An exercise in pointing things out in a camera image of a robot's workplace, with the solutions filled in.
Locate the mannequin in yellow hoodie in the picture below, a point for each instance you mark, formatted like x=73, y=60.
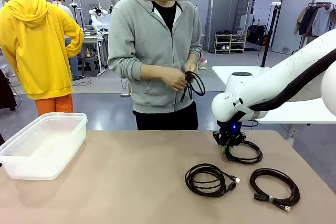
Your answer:
x=34, y=51

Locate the grey step stool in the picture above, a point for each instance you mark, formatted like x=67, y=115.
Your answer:
x=90, y=65

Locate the person in grey hoodie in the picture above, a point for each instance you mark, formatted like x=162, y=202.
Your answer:
x=147, y=37

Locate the wooden shoe rack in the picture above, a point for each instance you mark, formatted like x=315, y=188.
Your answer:
x=231, y=43

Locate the person's left forearm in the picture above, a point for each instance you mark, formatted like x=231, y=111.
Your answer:
x=193, y=57

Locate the clothes rack with garments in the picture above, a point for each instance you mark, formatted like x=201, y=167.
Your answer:
x=315, y=19

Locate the person's right forearm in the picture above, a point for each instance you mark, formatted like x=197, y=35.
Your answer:
x=151, y=72

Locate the clear plastic storage container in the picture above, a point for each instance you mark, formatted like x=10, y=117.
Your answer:
x=65, y=155

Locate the person's left hand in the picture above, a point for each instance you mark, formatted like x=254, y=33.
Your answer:
x=191, y=66

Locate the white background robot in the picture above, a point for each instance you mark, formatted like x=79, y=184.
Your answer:
x=97, y=22

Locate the black pole stand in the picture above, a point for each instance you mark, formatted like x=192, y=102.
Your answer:
x=270, y=30

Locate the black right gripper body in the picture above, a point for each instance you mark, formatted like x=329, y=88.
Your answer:
x=229, y=134

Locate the black luggage pile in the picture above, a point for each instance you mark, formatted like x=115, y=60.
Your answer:
x=256, y=33

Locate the white table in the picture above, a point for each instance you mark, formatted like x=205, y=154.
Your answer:
x=302, y=113

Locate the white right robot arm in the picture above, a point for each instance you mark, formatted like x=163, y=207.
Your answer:
x=262, y=90

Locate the background workbench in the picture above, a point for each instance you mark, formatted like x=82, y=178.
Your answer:
x=92, y=39

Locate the person's right hand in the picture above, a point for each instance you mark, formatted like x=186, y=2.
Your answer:
x=173, y=79

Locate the black camera tripod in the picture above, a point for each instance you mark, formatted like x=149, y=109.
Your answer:
x=77, y=11

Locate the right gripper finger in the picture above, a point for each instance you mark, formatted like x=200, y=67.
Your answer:
x=223, y=149
x=230, y=153

